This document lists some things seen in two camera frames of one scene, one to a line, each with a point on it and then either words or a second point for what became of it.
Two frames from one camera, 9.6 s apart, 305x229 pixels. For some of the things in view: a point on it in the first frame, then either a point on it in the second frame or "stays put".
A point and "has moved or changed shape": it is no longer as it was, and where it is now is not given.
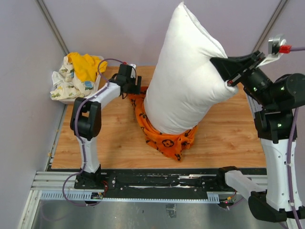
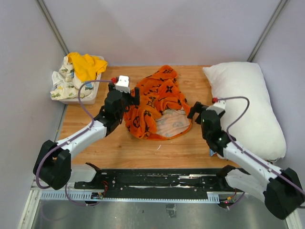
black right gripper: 228,67 to 198,107
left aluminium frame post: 56,31 stays put
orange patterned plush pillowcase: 170,145 to 164,111
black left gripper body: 133,88 to 127,99
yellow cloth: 85,67 stays put
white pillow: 186,88 has moved or changed shape
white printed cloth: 66,85 stays put
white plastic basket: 73,100 stays put
